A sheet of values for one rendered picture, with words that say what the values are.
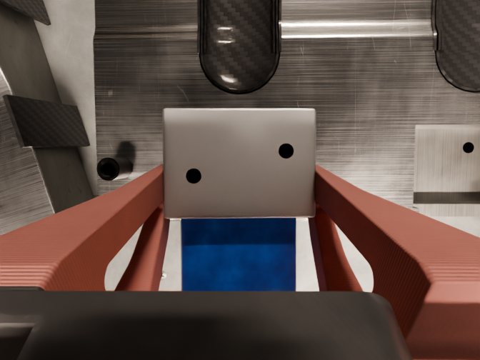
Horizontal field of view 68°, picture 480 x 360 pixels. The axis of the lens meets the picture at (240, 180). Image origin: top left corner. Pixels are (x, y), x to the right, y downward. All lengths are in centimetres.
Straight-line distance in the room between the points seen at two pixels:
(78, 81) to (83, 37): 3
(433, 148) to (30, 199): 23
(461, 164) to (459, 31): 7
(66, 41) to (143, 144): 14
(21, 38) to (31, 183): 10
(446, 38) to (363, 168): 7
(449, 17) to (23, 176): 24
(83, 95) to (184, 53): 13
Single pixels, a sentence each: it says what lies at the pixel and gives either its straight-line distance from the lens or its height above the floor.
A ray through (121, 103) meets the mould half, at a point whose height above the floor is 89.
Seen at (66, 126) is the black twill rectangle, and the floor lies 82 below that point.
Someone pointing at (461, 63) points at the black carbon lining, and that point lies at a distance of 20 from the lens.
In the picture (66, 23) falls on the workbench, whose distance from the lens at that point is 30.
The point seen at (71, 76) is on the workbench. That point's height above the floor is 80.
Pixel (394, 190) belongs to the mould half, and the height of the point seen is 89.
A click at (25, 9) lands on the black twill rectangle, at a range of 29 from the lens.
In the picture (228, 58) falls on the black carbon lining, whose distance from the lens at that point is 18.
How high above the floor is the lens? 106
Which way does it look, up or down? 86 degrees down
